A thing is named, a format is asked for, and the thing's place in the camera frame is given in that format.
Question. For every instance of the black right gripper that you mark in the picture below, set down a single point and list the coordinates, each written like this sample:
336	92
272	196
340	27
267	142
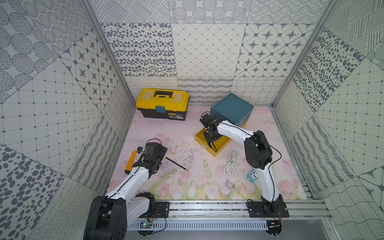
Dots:
210	140

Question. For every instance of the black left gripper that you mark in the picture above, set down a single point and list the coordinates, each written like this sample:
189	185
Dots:
143	161

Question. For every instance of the yellow bottom drawer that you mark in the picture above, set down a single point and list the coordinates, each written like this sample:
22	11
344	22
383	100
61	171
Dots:
229	133

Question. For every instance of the black pencil pair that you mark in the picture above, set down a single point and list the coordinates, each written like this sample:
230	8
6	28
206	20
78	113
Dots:
177	164

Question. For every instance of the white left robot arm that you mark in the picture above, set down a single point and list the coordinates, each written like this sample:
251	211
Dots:
111	215

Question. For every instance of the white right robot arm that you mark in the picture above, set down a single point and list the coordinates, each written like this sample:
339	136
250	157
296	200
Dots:
258	153

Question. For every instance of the teal drawer cabinet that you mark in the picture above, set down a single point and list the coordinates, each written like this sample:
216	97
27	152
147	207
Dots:
233	109

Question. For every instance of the orange utility knife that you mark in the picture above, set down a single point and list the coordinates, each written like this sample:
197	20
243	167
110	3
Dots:
130	162

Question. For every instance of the yellow black plastic toolbox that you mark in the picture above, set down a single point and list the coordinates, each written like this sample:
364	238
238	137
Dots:
163	104

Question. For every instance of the teal power strip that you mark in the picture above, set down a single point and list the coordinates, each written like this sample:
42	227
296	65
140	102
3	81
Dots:
252	176

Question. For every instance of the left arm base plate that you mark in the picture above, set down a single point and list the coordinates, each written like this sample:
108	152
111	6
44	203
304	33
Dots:
159	209

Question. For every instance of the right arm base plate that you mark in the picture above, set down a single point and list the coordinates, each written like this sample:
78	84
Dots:
264	210

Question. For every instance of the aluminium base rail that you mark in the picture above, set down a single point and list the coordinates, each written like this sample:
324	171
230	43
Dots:
231	215

